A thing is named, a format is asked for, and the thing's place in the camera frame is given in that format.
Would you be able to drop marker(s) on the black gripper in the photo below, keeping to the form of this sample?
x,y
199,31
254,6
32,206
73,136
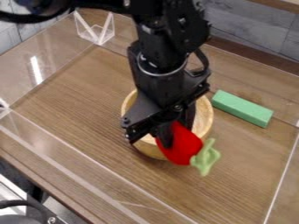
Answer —
x,y
166,97

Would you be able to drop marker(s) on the red plush strawberry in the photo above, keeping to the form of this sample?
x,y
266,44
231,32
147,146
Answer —
x,y
190,151

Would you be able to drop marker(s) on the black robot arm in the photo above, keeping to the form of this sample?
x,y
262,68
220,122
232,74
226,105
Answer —
x,y
168,65

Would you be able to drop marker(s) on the wooden bowl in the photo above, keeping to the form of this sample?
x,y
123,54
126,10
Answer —
x,y
146,145

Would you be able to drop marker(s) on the green rectangular block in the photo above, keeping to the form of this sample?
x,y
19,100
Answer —
x,y
242,108

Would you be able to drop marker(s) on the clear acrylic tray walls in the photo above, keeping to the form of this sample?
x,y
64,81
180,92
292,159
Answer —
x,y
64,87

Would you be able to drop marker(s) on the clear acrylic corner bracket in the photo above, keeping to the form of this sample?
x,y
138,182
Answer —
x,y
95,33

